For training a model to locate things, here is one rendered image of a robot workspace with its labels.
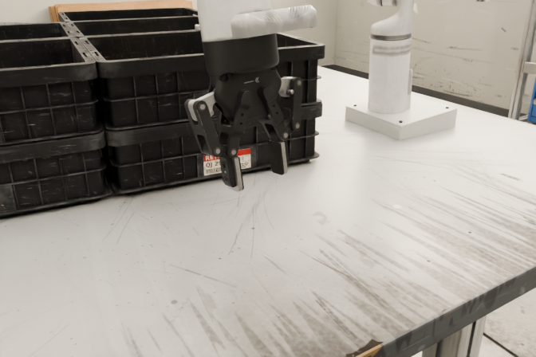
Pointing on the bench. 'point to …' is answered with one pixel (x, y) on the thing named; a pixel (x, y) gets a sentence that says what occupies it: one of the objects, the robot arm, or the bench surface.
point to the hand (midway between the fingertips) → (257, 168)
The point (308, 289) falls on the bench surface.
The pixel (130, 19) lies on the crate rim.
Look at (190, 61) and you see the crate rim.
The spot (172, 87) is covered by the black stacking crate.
